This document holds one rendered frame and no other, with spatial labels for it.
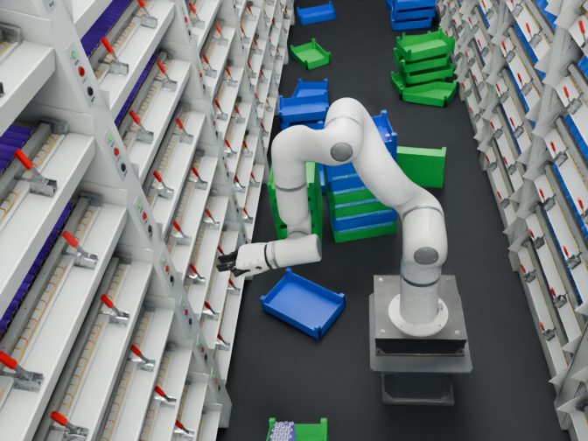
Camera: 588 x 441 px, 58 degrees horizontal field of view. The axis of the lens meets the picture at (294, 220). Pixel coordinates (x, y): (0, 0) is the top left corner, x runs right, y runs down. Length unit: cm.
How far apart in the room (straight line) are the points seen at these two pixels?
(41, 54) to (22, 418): 60
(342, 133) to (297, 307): 119
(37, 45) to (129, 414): 82
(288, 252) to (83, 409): 74
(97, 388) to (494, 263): 179
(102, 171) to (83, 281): 24
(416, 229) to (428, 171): 133
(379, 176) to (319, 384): 98
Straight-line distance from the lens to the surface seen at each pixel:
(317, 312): 229
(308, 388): 210
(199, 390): 180
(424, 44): 366
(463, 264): 247
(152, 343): 146
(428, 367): 181
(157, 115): 154
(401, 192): 143
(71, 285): 112
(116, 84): 132
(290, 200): 146
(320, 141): 128
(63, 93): 113
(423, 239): 145
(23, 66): 103
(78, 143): 114
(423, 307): 170
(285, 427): 196
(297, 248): 159
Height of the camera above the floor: 182
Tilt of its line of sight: 42 degrees down
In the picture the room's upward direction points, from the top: 10 degrees counter-clockwise
